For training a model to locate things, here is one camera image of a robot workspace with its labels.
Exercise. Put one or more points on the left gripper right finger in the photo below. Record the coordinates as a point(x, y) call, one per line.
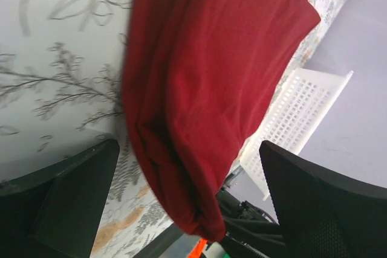
point(323, 213)

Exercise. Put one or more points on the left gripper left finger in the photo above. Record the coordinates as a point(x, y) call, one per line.
point(56, 211)

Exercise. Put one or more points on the red t shirt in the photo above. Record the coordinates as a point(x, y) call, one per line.
point(198, 78)

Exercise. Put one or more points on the white plastic laundry basket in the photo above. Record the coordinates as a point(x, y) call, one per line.
point(303, 102)

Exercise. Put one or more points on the floral patterned table mat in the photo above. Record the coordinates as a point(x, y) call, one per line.
point(62, 65)

